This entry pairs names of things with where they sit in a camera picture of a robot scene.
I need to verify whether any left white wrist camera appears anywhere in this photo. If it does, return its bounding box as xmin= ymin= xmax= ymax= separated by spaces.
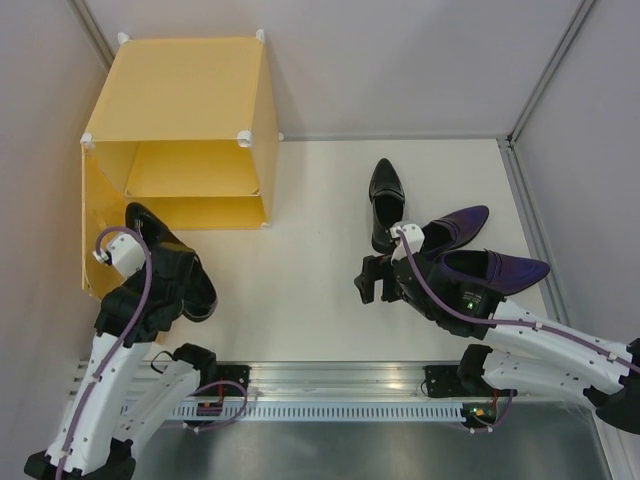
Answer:
xmin=93 ymin=233 xmax=146 ymax=279

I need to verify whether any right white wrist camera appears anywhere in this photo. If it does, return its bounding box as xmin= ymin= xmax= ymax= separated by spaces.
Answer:
xmin=389 ymin=223 xmax=425 ymax=262

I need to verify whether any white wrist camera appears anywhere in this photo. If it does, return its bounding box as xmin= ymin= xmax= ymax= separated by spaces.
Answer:
xmin=389 ymin=223 xmax=425 ymax=262
xmin=93 ymin=233 xmax=146 ymax=279

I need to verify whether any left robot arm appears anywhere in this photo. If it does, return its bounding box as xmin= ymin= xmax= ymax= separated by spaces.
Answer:
xmin=24 ymin=242 xmax=218 ymax=479

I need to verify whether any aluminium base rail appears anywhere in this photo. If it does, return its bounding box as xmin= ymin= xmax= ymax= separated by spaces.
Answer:
xmin=69 ymin=360 xmax=501 ymax=401

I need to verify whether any left aluminium frame post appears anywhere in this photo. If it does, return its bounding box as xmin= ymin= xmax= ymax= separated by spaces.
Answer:
xmin=67 ymin=0 xmax=115 ymax=70

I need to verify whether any purple loafer lower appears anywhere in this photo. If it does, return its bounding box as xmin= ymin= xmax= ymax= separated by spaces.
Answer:
xmin=436 ymin=250 xmax=551 ymax=296

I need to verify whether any purple loafer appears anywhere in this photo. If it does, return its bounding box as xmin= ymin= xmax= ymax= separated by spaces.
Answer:
xmin=420 ymin=205 xmax=490 ymax=260
xmin=436 ymin=250 xmax=551 ymax=296

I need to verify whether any purple loafer upper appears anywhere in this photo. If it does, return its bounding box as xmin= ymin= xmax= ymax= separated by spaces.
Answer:
xmin=420 ymin=205 xmax=490 ymax=260

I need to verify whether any yellow shoe cabinet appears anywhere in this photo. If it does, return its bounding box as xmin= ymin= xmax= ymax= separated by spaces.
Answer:
xmin=80 ymin=32 xmax=280 ymax=230

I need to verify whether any right aluminium frame profile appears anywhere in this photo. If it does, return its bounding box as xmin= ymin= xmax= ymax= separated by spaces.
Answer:
xmin=497 ymin=0 xmax=640 ymax=480

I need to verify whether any black leather shoe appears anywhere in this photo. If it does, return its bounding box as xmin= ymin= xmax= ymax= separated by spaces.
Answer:
xmin=125 ymin=202 xmax=218 ymax=323

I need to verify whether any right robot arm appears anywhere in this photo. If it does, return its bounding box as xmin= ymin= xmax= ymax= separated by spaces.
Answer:
xmin=354 ymin=255 xmax=639 ymax=434

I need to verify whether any black pointed loafer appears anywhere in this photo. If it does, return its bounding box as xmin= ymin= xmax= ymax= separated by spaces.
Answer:
xmin=368 ymin=158 xmax=405 ymax=254

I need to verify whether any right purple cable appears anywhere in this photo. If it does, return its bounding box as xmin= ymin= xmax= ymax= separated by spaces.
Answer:
xmin=396 ymin=227 xmax=640 ymax=376

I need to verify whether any white slotted cable duct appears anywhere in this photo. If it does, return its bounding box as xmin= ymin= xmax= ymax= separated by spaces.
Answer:
xmin=164 ymin=403 xmax=464 ymax=422

